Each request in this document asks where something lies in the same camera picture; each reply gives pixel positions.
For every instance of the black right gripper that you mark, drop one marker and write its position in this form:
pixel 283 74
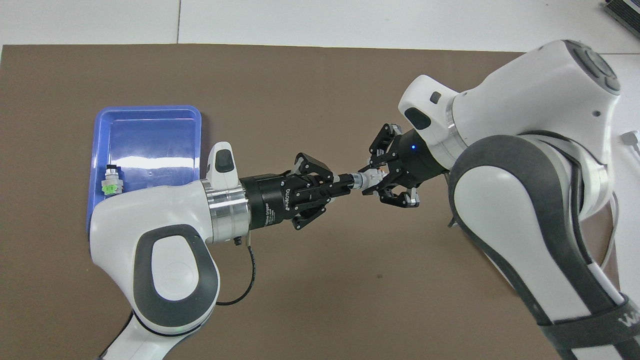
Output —
pixel 417 160

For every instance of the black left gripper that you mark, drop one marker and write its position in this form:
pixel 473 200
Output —
pixel 267 200

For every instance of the selector switch with red terminals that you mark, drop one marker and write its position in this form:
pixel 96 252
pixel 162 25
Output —
pixel 367 179

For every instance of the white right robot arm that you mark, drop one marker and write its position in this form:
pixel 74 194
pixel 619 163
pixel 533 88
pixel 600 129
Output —
pixel 525 200

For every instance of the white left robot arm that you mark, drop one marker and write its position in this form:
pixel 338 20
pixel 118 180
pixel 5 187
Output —
pixel 170 250

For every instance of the brown paper table mat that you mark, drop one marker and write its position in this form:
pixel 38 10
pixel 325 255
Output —
pixel 320 280

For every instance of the blue plastic tray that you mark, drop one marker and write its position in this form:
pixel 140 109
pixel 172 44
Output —
pixel 150 140

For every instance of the grey ribbed metal device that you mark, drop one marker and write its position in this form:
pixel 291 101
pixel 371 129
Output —
pixel 625 9

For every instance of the selector switch with green back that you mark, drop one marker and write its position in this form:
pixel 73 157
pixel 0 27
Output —
pixel 112 184

